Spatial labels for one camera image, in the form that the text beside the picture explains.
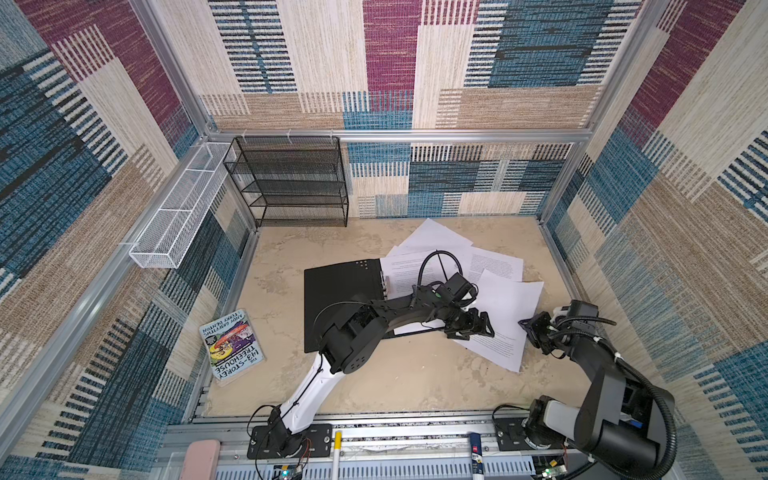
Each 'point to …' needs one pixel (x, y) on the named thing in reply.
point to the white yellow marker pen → (338, 442)
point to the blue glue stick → (476, 456)
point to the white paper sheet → (431, 236)
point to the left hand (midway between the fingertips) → (483, 337)
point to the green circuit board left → (285, 472)
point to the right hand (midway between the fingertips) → (519, 325)
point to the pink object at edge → (201, 460)
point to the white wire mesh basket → (162, 242)
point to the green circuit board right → (554, 471)
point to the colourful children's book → (231, 344)
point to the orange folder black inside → (331, 286)
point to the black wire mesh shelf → (291, 180)
